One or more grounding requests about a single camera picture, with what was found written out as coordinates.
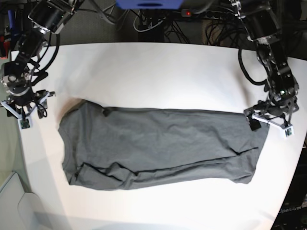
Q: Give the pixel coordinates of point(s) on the blue plastic box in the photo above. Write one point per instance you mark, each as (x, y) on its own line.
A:
(149, 4)

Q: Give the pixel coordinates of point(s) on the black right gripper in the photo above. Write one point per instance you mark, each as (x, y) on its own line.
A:
(23, 106)

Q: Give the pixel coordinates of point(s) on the red black clamp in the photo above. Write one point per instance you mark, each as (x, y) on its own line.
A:
(5, 46)

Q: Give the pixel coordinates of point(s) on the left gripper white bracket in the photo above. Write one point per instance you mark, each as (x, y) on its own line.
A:
(275, 114)

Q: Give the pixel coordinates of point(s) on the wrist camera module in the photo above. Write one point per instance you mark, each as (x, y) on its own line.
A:
(289, 131)
(25, 124)

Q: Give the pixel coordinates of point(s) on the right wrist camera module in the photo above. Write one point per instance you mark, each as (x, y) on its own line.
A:
(25, 124)

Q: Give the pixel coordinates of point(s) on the black power strip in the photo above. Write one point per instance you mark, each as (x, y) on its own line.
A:
(210, 15)

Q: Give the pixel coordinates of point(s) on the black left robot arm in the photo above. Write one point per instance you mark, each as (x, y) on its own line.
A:
(263, 30)

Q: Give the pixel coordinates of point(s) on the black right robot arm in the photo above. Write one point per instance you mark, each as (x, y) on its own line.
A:
(20, 75)

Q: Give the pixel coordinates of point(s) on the dark grey t-shirt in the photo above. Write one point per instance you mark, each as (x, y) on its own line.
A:
(113, 148)

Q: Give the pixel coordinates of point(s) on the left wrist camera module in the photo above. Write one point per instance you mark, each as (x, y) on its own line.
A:
(289, 131)

